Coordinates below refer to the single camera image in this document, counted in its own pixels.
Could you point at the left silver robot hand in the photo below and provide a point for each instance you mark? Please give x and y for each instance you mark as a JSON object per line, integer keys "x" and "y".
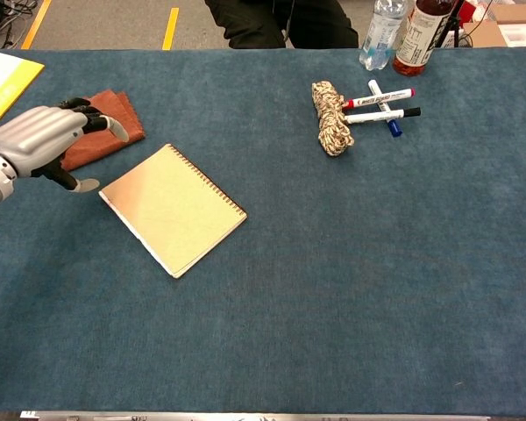
{"x": 35, "y": 136}

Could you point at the yellow spiral notebook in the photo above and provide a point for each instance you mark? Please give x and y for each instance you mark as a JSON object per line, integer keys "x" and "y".
{"x": 175, "y": 210}

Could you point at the yellow and white booklet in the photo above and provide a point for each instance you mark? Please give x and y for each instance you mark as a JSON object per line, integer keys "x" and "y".
{"x": 4, "y": 83}

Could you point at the folded brown cloth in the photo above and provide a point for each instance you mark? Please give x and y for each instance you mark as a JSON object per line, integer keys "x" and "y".
{"x": 114, "y": 105}

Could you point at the yellow floor tape strip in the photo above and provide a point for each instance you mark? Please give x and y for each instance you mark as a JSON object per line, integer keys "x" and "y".
{"x": 171, "y": 28}
{"x": 36, "y": 24}

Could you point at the seated person black trousers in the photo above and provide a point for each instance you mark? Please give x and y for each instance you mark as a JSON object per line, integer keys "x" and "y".
{"x": 254, "y": 22}

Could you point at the blue felt table cover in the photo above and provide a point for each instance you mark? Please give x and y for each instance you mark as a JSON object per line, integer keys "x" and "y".
{"x": 289, "y": 285}

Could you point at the black whiteboard marker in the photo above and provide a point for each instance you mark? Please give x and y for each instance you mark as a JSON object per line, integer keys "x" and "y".
{"x": 377, "y": 116}

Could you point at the red whiteboard marker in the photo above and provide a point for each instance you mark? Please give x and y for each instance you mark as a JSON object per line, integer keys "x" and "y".
{"x": 379, "y": 98}

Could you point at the clear plastic water bottle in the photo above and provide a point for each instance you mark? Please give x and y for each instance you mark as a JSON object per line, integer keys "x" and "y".
{"x": 381, "y": 39}

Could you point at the blue whiteboard marker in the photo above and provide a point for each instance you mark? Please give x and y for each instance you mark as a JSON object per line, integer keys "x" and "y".
{"x": 394, "y": 128}

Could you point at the amber drink bottle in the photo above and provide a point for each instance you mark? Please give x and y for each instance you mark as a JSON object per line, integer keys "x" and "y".
{"x": 416, "y": 44}

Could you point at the black tripod stand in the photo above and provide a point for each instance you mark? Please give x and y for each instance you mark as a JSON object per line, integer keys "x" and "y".
{"x": 452, "y": 26}

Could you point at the brown cardboard box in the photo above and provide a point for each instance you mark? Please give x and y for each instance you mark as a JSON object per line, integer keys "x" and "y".
{"x": 484, "y": 35}

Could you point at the white box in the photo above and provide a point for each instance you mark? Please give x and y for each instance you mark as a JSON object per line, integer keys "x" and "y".
{"x": 523, "y": 35}

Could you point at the metal table edge rail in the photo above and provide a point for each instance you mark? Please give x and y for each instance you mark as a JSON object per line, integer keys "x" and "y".
{"x": 245, "y": 416}

